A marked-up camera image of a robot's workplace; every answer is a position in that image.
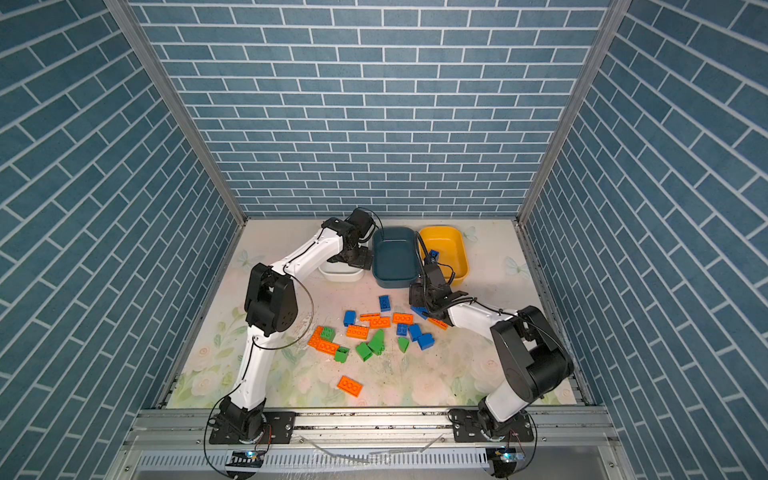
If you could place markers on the yellow plastic bin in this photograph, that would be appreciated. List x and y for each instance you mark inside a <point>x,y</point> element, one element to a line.
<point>447,242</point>

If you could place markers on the dark teal plastic bin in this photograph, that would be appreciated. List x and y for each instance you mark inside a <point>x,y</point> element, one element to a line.
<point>395,261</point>

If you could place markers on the green slope brick centre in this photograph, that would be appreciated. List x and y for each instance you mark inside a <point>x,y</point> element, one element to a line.
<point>377,342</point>

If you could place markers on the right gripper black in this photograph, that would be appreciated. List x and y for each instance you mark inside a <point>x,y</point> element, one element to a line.
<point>415,289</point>

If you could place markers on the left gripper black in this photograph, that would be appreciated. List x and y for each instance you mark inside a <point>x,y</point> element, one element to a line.
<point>362,260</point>

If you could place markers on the blue long brick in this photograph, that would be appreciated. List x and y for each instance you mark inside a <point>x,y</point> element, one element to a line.
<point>421,311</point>

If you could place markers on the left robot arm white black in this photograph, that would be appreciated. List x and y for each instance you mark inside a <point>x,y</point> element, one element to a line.
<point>271,308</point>

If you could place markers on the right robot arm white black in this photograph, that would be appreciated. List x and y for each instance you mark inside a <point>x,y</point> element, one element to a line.
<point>532,357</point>

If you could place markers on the green slope brick right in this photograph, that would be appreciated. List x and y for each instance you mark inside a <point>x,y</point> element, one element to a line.
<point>403,344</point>

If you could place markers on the orange flat brick front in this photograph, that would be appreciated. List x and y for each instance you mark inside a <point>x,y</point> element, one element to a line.
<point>350,386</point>

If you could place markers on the green square brick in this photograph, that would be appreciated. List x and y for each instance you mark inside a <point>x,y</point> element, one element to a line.
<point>327,334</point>

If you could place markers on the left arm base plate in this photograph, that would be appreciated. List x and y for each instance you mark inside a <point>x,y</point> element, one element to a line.
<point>282,427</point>

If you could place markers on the green small brick lower left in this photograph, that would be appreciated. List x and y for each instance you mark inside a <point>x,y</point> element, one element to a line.
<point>341,354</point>

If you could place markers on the aluminium front rail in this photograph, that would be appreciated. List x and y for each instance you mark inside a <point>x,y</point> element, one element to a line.
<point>571,442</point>

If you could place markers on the green slope brick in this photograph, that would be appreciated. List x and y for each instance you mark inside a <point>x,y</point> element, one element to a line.
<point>377,342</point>
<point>403,344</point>

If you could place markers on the orange long brick left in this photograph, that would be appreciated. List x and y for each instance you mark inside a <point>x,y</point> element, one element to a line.
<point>318,343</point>

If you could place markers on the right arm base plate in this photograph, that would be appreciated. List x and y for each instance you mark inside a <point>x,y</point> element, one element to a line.
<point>473,426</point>

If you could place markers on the white plastic bin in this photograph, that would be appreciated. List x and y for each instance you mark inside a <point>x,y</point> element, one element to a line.
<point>341,272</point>

